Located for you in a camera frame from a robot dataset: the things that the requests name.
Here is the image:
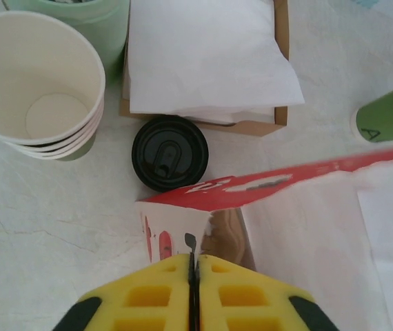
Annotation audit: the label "black plastic cup lid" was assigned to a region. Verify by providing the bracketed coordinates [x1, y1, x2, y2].
[131, 117, 210, 193]

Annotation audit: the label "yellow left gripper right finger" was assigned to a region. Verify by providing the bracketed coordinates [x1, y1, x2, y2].
[196, 254, 339, 331]

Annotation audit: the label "mint green holder cup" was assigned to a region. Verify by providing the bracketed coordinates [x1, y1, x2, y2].
[6, 0, 130, 83]

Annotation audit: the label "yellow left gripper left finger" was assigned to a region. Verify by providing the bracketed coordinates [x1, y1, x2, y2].
[53, 253, 193, 331]

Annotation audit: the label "white napkins on tray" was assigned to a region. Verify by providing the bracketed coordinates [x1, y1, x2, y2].
[119, 0, 290, 137]

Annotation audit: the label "white red paper gift bag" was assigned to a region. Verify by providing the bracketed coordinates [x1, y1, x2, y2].
[134, 143, 393, 331]

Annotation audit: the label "white paper napkin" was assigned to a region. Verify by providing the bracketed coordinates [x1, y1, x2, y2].
[127, 0, 306, 125]

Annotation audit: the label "brown pulp cup carrier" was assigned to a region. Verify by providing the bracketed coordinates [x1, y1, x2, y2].
[201, 208, 252, 270]

